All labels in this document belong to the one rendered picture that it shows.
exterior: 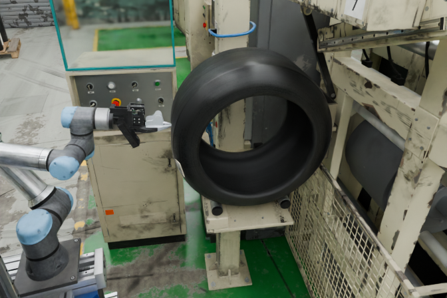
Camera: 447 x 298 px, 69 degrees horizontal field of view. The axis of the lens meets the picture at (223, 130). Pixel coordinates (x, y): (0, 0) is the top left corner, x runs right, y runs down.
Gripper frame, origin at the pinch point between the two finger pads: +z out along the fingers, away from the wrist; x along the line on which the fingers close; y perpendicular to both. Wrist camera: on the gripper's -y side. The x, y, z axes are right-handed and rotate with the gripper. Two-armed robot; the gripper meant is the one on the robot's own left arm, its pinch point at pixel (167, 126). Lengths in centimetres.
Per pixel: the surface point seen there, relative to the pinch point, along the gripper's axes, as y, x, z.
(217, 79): 22.3, -8.7, 14.5
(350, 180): -57, 46, 117
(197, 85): 18.7, -5.5, 8.7
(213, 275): -119, 29, 34
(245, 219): -40, -6, 34
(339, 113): -1, 23, 80
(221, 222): -37.1, -10.2, 23.0
